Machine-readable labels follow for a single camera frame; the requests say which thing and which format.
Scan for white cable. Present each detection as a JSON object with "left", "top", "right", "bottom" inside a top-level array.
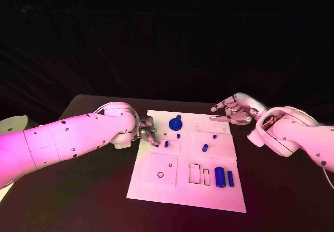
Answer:
[
  {"left": 93, "top": 101, "right": 124, "bottom": 115},
  {"left": 323, "top": 167, "right": 334, "bottom": 189}
]

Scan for thick blue long cylinder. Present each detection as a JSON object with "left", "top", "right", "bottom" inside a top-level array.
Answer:
[{"left": 213, "top": 167, "right": 228, "bottom": 189}]

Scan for blue gear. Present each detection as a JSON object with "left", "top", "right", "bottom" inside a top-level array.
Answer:
[{"left": 169, "top": 114, "right": 185, "bottom": 131}]

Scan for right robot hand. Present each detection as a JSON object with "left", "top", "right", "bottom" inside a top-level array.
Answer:
[{"left": 209, "top": 92, "right": 270, "bottom": 126}]

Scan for white task board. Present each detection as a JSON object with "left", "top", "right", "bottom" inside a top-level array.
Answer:
[{"left": 126, "top": 110, "right": 248, "bottom": 214}]

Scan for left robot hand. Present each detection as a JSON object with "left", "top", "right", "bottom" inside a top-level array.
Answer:
[{"left": 133, "top": 115, "right": 162, "bottom": 146}]

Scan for white round disc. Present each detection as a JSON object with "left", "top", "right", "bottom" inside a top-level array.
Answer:
[{"left": 0, "top": 114, "right": 29, "bottom": 136}]

